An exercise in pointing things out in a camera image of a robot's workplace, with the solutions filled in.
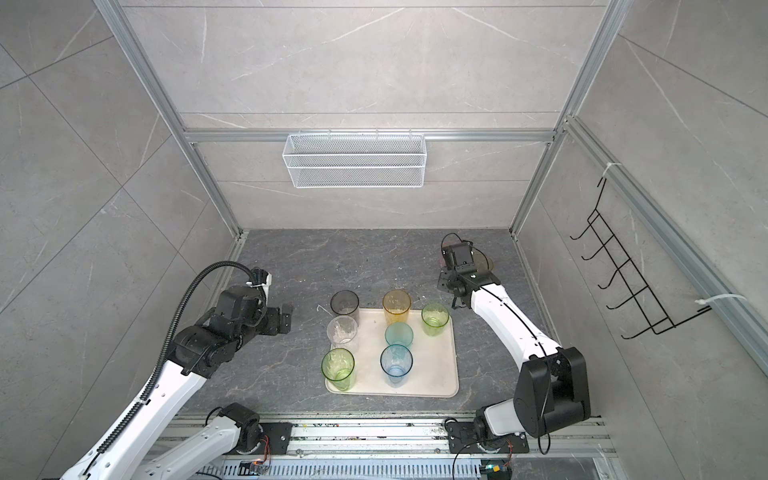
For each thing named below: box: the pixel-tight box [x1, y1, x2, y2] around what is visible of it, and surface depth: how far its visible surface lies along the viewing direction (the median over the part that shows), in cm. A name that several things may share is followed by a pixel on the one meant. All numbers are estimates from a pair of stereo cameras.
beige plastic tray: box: [326, 309, 459, 398], surface depth 86 cm
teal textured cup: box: [384, 322, 414, 349], surface depth 86 cm
